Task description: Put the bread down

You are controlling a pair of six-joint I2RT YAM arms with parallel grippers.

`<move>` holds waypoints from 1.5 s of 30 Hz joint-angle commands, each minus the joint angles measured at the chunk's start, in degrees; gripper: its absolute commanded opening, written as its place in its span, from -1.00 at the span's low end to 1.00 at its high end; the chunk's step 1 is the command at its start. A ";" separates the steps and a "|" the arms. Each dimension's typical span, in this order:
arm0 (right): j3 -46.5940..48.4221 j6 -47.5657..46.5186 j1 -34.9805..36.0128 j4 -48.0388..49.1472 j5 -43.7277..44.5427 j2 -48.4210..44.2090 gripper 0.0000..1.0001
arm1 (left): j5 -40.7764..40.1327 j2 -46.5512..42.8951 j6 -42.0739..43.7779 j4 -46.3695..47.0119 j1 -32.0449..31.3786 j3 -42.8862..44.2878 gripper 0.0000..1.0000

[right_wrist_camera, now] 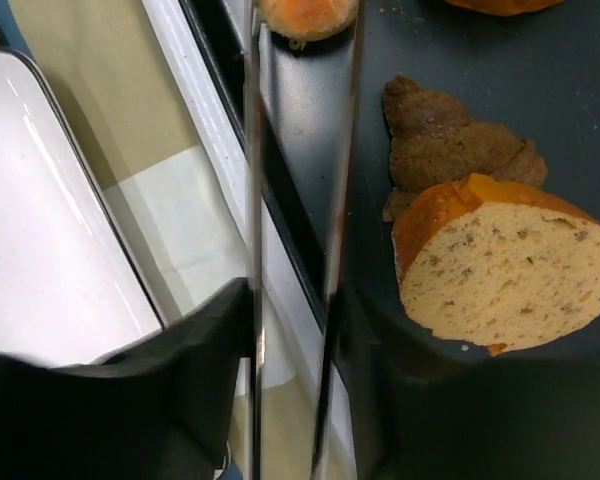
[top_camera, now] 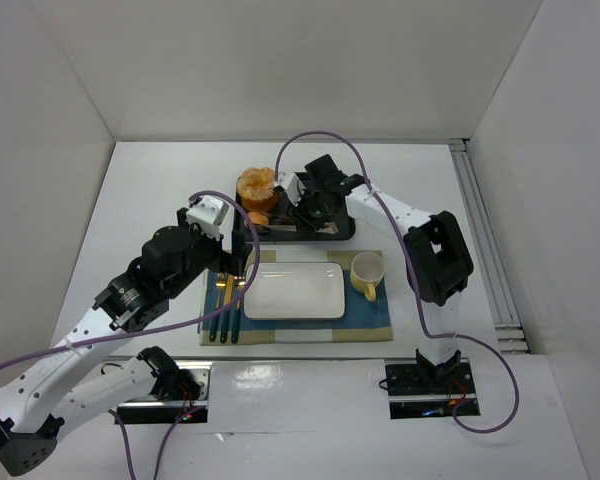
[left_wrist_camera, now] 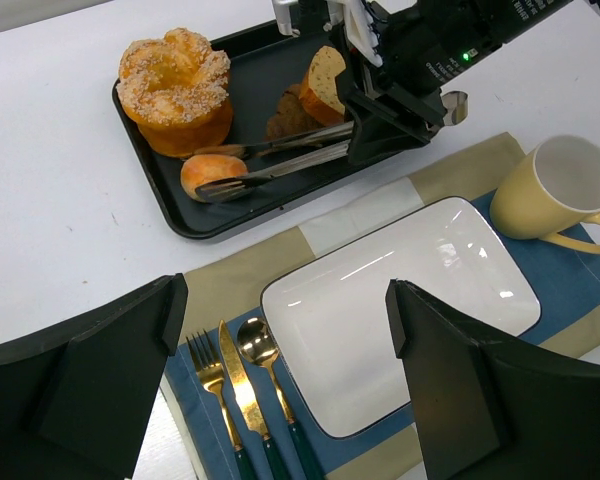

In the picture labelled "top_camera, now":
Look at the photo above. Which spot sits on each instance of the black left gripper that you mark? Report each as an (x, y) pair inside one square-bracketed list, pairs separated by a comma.
[(236, 248)]

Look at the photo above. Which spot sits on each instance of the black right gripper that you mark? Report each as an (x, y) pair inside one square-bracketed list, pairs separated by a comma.
[(303, 198)]

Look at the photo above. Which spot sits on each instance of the orange ridged bread roll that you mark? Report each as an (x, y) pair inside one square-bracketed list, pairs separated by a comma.
[(256, 189)]

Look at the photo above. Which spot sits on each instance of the tan bread slice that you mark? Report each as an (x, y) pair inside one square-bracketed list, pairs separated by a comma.
[(259, 219)]

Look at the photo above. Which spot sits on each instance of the metal tongs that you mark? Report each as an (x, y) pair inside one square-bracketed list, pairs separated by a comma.
[(329, 228)]

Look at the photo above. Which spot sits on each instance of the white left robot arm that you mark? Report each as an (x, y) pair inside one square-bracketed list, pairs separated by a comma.
[(52, 398)]

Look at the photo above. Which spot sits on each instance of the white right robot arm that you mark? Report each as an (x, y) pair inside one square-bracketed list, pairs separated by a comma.
[(437, 258)]

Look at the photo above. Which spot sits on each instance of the black rectangular tray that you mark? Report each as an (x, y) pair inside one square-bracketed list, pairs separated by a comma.
[(346, 227)]

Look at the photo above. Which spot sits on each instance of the white rectangular plate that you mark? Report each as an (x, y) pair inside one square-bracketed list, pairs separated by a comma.
[(289, 291)]

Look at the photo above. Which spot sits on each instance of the yellow ceramic mug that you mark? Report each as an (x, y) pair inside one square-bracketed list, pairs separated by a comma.
[(366, 273)]

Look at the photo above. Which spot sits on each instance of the blue and beige placemat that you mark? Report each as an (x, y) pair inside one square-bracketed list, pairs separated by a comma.
[(363, 321)]

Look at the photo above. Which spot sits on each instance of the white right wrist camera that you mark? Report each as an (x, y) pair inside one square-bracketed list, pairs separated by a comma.
[(292, 186)]

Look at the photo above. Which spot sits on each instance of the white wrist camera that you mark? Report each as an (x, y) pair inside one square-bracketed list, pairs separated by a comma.
[(207, 213), (292, 186)]

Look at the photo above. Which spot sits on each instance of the gold spoon green handle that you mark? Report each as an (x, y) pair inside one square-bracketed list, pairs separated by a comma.
[(239, 284)]

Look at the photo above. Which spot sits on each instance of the gold fork green handle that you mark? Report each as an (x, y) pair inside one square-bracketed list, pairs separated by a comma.
[(221, 283)]

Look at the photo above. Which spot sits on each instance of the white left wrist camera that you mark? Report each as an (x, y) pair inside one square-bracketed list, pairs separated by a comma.
[(207, 213)]

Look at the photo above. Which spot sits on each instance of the gold knife green handle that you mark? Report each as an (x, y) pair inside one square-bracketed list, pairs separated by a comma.
[(227, 313)]

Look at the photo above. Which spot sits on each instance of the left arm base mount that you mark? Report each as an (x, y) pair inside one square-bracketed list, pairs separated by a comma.
[(179, 392)]

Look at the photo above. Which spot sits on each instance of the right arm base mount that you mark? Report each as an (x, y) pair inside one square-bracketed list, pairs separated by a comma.
[(413, 395)]

